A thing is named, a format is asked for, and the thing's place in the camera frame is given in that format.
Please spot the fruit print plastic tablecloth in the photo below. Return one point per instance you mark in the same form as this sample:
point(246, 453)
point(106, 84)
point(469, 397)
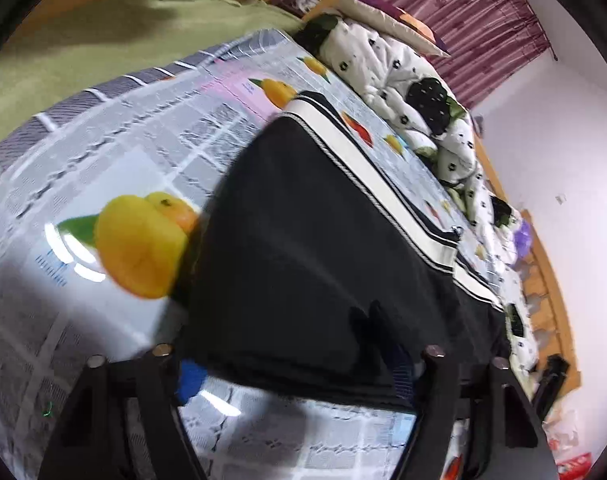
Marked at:
point(100, 192)

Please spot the maroon curtain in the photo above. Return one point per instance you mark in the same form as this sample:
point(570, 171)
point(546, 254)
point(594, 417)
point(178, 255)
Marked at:
point(488, 41)

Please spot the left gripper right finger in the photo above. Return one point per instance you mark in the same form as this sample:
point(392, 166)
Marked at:
point(505, 438)

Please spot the white floral quilt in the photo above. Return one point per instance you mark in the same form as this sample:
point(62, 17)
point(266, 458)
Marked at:
point(393, 77)

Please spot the purple plush toy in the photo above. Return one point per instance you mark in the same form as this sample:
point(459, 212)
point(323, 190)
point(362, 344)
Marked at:
point(523, 240)

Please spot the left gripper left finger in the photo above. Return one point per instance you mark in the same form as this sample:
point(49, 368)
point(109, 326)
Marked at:
point(122, 421)

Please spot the black pants with white stripe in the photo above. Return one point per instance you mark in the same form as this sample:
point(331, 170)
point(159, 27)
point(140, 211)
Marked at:
point(313, 276)

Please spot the green bed sheet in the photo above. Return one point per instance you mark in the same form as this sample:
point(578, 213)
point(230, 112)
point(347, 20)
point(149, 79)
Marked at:
point(105, 39)

